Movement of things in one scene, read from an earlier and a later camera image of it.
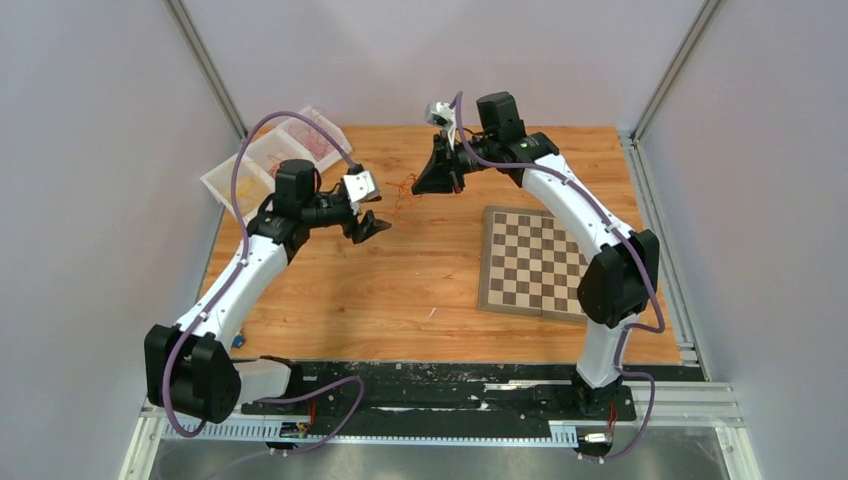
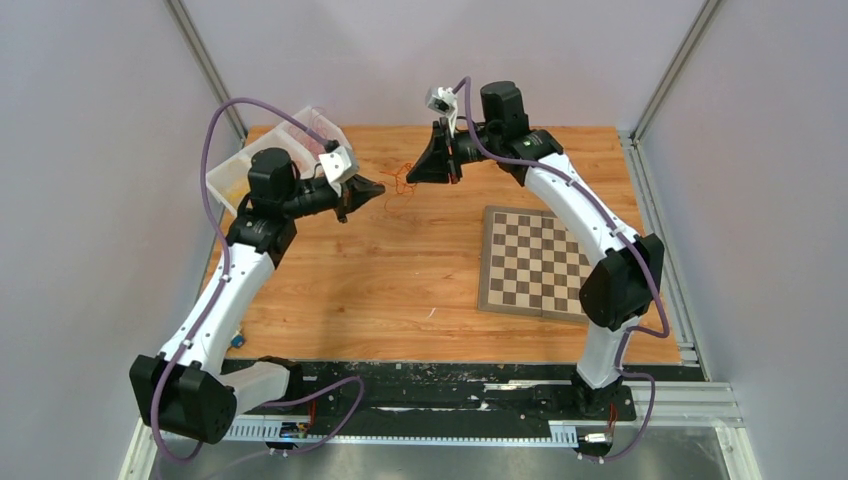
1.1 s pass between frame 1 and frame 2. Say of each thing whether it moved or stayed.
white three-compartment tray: stayed
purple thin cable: moved
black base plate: stayed
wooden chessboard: stayed
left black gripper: moved
